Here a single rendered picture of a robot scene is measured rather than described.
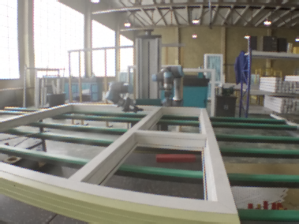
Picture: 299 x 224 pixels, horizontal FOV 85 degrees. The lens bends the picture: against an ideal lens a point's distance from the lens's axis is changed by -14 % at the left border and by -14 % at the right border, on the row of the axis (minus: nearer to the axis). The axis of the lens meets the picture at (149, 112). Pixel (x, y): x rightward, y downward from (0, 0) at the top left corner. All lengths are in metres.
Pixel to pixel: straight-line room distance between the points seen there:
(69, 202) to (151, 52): 2.29
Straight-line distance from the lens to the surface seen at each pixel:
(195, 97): 5.39
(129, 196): 0.50
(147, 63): 2.59
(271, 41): 5.79
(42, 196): 0.59
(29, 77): 10.41
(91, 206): 0.50
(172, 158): 1.44
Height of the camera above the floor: 1.23
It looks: 11 degrees down
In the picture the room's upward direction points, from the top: straight up
